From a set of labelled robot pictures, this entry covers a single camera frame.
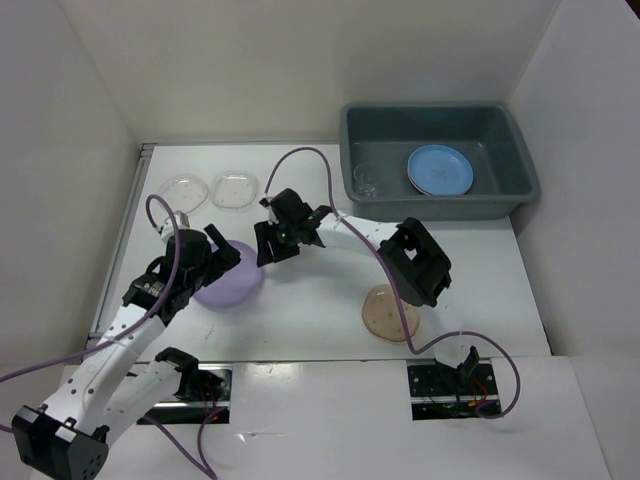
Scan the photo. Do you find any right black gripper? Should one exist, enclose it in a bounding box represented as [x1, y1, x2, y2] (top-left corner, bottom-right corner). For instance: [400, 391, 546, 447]
[254, 218, 300, 267]

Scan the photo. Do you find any pink plate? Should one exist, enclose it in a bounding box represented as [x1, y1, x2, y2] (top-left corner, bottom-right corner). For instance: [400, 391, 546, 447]
[407, 164, 425, 194]

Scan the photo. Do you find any clear square dish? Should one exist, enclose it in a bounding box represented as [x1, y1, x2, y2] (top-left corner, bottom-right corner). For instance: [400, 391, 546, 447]
[209, 170, 259, 211]
[157, 173, 209, 216]

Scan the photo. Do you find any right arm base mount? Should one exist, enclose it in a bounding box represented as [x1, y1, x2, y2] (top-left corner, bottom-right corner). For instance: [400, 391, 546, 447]
[406, 362, 502, 421]

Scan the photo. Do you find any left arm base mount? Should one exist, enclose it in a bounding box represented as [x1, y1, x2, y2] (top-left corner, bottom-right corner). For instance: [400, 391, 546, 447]
[137, 363, 233, 425]

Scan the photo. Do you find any purple plate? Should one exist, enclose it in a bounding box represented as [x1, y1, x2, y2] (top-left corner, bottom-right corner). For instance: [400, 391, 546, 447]
[194, 240, 264, 311]

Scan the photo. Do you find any blue plate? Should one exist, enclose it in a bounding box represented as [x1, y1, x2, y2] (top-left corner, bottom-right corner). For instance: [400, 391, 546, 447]
[407, 145, 474, 196]

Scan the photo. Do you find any brown translucent square dish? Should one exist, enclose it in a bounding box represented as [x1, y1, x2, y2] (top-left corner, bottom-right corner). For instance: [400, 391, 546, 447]
[361, 284, 406, 343]

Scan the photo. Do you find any aluminium table edge rail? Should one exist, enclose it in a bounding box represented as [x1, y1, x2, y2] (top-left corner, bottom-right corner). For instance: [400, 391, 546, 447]
[85, 143, 156, 347]

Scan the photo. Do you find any grey plastic bin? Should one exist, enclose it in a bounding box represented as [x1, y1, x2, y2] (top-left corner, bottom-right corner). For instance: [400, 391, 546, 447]
[339, 102, 540, 221]

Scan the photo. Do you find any clear glass cup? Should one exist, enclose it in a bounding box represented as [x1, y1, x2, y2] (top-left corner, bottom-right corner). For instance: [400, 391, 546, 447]
[353, 163, 380, 198]

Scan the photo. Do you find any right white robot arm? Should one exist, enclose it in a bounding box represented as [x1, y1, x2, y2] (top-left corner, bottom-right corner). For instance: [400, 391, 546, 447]
[254, 188, 461, 343]

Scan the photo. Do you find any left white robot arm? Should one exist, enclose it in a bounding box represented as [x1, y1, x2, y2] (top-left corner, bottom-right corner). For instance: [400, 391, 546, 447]
[11, 224, 240, 479]

